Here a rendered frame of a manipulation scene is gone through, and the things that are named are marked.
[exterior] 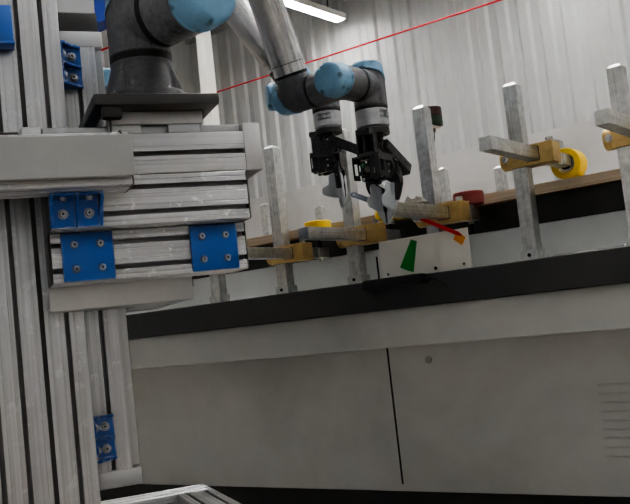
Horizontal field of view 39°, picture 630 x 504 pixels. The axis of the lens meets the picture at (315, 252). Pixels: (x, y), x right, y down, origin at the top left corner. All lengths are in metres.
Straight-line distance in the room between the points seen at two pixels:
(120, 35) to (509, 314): 1.12
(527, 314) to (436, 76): 8.73
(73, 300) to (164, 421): 1.57
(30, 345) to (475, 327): 1.07
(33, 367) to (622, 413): 1.40
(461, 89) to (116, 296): 9.11
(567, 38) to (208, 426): 7.72
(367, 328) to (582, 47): 7.89
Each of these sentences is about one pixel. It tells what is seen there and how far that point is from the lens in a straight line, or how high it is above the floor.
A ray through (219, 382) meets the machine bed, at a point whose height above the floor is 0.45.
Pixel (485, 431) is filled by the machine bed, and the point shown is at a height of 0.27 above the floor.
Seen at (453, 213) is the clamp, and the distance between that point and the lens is 2.23.
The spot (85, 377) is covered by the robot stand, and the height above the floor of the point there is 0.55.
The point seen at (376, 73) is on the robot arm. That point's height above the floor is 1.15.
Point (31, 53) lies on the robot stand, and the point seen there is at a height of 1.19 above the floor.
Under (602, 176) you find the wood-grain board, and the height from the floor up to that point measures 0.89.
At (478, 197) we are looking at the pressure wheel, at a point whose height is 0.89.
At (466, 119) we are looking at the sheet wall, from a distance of 10.53.
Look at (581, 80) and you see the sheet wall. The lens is 9.97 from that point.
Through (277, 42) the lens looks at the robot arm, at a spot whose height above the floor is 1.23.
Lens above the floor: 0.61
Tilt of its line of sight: 5 degrees up
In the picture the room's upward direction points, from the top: 6 degrees counter-clockwise
